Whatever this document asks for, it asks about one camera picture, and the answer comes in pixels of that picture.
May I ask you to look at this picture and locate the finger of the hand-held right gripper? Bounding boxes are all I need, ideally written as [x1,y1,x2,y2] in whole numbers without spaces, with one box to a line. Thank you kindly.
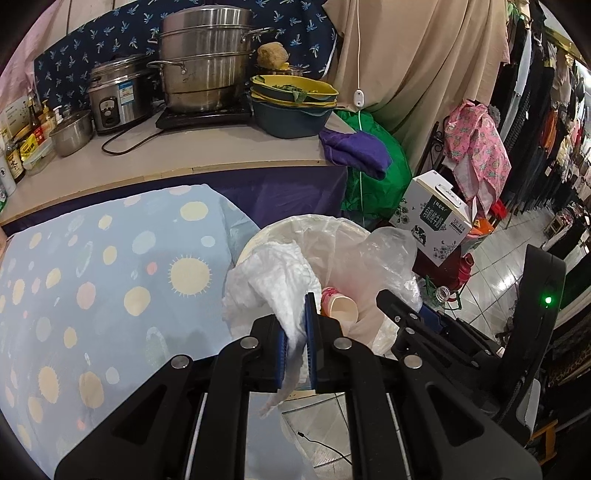
[419,305,502,359]
[375,289,504,371]

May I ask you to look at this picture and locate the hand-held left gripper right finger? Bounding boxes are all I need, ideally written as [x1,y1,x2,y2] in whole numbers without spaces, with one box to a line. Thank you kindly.
[304,292,543,480]

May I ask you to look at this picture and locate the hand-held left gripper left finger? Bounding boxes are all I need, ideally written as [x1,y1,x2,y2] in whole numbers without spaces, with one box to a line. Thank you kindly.
[54,314,289,480]

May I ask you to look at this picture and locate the pink paper cup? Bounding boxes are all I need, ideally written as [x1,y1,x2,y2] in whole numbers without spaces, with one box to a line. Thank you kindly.
[321,286,358,324]

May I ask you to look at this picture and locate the white tissue paper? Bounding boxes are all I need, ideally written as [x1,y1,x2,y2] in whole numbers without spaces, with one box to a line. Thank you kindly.
[222,241,324,418]

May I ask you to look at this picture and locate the white trash bin with liner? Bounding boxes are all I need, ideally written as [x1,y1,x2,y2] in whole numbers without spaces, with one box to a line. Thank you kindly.
[235,215,423,480]

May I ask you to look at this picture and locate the clear plastic bottle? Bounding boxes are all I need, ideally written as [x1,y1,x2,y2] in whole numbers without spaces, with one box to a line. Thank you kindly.
[425,284,455,310]

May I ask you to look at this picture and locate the red bottle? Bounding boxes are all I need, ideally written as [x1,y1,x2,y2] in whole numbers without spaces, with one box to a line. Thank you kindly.
[457,254,476,289]

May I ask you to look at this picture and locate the white milk carton case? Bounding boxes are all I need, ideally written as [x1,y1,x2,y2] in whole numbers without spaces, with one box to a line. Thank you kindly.
[390,170,478,267]

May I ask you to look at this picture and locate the green plastic bag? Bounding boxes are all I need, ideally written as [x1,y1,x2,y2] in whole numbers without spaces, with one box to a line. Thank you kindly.
[335,108,414,227]

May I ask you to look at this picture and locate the dark purple table cover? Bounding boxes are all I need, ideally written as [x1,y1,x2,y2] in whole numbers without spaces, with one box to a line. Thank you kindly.
[0,166,349,236]

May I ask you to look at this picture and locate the purple cloth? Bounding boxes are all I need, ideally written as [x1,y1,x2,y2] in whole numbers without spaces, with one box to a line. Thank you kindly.
[318,129,393,182]

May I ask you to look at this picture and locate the pink floral garment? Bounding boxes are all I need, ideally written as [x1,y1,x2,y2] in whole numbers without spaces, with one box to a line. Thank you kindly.
[443,99,513,204]

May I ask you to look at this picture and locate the row of hanging clothes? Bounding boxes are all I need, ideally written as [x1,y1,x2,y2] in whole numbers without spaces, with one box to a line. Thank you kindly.
[499,0,591,222]

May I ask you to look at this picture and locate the yellow plastic basin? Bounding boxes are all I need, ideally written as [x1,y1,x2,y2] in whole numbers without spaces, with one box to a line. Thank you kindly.
[250,74,340,103]
[250,90,338,110]

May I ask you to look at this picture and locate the beige curtain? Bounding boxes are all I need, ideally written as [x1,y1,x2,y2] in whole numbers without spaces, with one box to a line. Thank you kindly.
[323,0,511,176]

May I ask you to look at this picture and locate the green vegetable leaves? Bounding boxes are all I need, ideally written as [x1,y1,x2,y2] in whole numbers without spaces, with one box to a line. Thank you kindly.
[268,82,308,102]

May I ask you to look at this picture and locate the black induction cooker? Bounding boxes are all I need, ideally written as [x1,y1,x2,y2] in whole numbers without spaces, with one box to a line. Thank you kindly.
[154,104,254,130]

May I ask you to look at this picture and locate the brown loofah sponge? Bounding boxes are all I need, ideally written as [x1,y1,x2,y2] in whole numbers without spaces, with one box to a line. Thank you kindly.
[256,41,291,70]

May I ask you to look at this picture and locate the large stainless steamer pot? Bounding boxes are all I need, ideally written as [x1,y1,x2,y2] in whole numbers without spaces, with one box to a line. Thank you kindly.
[148,4,273,114]

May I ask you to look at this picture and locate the stainless steel rice cooker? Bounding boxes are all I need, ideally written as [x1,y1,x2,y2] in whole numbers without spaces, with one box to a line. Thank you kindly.
[88,54,160,134]

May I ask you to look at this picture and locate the small steel pot with lid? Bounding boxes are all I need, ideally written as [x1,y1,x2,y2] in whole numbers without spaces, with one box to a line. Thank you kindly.
[48,110,95,158]

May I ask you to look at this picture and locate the clear plastic food container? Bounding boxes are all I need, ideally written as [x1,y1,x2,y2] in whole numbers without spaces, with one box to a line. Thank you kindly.
[21,138,56,176]

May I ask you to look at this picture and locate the dark bottle white label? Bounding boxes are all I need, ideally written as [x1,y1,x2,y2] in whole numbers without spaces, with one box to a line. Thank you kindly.
[2,138,26,183]

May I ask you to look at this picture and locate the white bottle dark cap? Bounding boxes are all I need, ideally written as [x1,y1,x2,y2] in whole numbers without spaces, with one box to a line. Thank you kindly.
[0,152,17,197]

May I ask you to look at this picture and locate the yellow seasoning packet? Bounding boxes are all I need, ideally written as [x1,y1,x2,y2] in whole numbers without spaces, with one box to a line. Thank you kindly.
[18,134,40,160]

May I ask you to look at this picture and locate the yellow cap sauce bottle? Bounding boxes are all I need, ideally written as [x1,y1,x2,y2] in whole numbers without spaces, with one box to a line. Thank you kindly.
[39,99,58,134]

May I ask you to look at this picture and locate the white printed box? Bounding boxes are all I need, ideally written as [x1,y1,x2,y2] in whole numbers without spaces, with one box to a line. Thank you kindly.
[0,97,28,139]

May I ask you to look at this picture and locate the navy patterned cloth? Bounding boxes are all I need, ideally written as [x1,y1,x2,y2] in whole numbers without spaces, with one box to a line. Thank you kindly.
[32,0,338,125]

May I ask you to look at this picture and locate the white cable with switch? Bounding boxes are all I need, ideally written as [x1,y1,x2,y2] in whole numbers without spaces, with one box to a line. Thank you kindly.
[353,0,370,222]

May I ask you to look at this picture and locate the black power cord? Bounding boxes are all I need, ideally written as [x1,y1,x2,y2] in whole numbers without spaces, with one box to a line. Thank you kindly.
[102,124,164,155]

